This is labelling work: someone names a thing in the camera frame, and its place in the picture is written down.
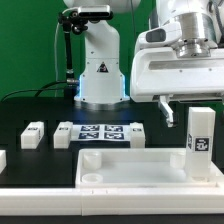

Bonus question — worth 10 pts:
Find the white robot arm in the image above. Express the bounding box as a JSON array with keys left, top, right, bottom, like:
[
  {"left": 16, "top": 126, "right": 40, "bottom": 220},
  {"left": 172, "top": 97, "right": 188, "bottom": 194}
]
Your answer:
[{"left": 63, "top": 0, "right": 224, "bottom": 127}]

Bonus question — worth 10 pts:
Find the black cable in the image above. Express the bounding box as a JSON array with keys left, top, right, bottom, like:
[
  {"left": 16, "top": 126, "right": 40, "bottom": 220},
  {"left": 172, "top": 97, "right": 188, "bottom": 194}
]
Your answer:
[{"left": 0, "top": 79, "right": 69, "bottom": 103}]

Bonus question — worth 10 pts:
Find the white front fence bar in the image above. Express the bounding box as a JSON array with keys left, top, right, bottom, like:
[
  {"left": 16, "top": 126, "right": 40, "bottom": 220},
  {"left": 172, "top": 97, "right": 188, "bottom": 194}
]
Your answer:
[{"left": 0, "top": 187, "right": 224, "bottom": 216}]

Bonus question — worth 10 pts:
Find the white left fence block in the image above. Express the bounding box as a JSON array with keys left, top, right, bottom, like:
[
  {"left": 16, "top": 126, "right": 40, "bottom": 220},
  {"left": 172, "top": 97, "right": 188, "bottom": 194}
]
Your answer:
[{"left": 0, "top": 150, "right": 7, "bottom": 174}]

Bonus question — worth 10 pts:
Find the white desk top tray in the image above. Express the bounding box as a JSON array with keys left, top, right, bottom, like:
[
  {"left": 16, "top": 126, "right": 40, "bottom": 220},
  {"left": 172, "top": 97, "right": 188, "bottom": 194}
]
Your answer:
[{"left": 75, "top": 148, "right": 224, "bottom": 197}]

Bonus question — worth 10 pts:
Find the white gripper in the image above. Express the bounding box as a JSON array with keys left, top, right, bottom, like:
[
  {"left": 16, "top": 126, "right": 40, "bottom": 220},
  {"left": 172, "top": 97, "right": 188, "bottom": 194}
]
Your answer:
[{"left": 130, "top": 47, "right": 224, "bottom": 128}]

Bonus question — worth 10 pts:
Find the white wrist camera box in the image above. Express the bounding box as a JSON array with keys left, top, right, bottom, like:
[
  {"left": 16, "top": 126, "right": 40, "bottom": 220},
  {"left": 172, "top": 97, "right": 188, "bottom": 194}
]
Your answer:
[{"left": 135, "top": 22, "right": 182, "bottom": 53}]

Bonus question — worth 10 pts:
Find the black camera on mount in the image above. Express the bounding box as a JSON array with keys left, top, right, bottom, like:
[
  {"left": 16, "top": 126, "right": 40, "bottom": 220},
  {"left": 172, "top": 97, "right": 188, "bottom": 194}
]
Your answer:
[{"left": 77, "top": 5, "right": 111, "bottom": 19}]

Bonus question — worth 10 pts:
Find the fiducial marker sheet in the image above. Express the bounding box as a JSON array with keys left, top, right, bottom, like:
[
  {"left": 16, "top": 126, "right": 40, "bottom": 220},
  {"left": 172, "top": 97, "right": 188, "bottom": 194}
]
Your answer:
[{"left": 78, "top": 124, "right": 125, "bottom": 141}]

